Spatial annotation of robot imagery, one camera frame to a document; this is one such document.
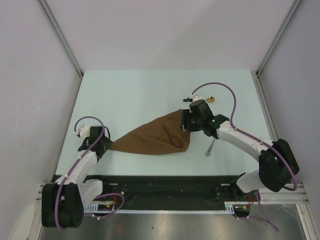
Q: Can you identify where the gold spoon with dark handle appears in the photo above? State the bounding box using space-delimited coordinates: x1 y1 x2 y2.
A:
182 96 215 103

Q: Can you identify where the silver fork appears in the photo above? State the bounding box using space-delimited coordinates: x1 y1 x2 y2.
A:
205 138 216 157

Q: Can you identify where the brown cloth napkin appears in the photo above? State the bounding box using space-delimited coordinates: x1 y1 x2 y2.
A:
110 109 191 155

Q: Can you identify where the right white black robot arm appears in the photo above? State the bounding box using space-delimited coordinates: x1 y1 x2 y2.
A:
181 99 300 201

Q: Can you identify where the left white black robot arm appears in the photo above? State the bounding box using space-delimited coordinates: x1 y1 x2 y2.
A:
41 125 113 229

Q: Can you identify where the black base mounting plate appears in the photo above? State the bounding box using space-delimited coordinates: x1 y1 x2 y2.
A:
84 175 257 202

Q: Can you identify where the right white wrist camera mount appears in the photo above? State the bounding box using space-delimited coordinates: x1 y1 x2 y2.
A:
187 93 203 102

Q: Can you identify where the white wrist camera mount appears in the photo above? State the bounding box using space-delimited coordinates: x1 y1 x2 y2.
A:
187 93 203 102
74 124 90 139

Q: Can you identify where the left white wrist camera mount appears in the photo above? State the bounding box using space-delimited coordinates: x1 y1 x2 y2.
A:
74 124 90 139

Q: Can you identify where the right side aluminium rail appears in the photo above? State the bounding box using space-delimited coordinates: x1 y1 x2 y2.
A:
251 71 279 140

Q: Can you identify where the aluminium rail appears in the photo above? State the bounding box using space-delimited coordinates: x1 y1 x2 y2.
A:
36 182 307 204
251 71 279 140

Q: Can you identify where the white slotted cable duct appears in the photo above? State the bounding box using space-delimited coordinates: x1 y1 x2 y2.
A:
84 203 235 216

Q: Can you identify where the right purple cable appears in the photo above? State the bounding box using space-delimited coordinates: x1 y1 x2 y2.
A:
191 82 298 191

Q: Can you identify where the aluminium front rail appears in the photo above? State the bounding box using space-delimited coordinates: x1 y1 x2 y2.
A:
36 182 307 204

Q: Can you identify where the left aluminium corner post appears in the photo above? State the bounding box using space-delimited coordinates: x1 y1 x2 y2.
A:
37 0 84 79

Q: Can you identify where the aluminium corner post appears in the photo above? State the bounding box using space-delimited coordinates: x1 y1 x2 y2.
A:
37 0 84 79
255 0 304 78

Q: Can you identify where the right aluminium corner post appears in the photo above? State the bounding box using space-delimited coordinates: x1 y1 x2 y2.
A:
255 0 304 78

